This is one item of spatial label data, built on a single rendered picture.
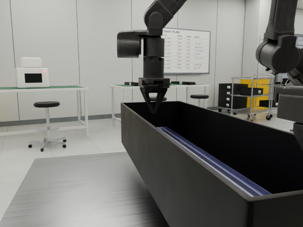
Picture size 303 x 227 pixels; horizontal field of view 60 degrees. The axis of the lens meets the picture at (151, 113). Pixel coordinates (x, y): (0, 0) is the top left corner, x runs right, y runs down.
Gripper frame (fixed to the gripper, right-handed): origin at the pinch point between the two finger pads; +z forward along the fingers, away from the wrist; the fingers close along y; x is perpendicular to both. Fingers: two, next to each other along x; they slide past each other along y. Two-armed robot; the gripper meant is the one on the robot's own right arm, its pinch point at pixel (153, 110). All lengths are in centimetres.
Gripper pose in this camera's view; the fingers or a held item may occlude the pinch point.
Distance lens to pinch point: 73.5
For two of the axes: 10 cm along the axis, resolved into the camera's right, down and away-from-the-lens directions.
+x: 9.7, -0.3, 2.5
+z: -0.1, 9.9, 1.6
